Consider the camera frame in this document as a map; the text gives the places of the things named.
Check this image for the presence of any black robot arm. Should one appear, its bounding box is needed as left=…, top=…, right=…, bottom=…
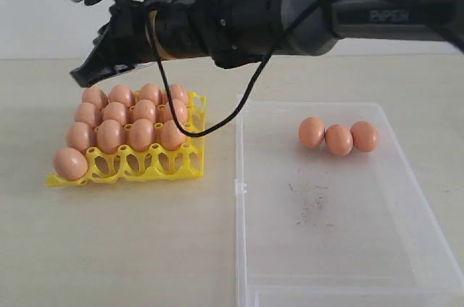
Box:
left=71, top=0, right=463, bottom=88

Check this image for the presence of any black camera cable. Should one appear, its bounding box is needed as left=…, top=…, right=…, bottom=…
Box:
left=143, top=0, right=464, bottom=138

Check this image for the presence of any yellow plastic egg tray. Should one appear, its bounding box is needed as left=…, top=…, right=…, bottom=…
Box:
left=46, top=91, right=206, bottom=187

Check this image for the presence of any clear plastic container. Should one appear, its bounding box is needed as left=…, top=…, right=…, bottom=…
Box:
left=236, top=100, right=463, bottom=306

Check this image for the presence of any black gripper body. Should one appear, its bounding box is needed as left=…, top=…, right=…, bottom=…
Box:
left=94, top=0, right=296, bottom=69

